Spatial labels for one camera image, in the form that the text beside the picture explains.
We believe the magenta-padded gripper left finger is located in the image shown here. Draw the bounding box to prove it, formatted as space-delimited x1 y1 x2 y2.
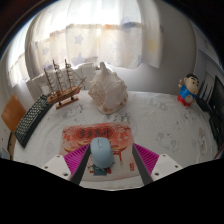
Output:
42 143 92 186

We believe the orange wooden chair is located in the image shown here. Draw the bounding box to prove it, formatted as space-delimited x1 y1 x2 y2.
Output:
0 93 27 158

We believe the red printed mouse pad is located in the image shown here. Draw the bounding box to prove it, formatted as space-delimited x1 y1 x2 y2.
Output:
58 121 141 183

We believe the black keyboard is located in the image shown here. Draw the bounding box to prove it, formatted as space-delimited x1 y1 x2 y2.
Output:
13 93 55 149

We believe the cartoon boy clock figure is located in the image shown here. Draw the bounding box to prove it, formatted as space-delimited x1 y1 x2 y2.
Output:
176 72 201 108

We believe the black computer monitor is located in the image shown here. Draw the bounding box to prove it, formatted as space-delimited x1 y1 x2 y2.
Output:
207 74 224 148

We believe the white printed tablecloth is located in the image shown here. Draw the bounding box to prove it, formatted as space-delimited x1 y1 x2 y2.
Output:
12 89 222 191

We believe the large white conch shell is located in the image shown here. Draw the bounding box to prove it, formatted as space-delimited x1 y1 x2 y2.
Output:
87 61 130 116

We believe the white star-print curtain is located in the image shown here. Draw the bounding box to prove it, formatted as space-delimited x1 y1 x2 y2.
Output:
9 0 165 85

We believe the black router with antennas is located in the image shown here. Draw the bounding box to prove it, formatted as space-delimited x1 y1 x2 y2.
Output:
196 82 218 113

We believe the wooden model sailing ship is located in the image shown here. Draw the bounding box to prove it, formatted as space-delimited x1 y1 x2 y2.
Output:
42 58 87 111

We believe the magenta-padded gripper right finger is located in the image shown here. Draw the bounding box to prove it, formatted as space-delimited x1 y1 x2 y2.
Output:
131 142 184 186

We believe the light blue computer mouse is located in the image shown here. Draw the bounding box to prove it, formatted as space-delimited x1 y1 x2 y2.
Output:
89 136 116 170

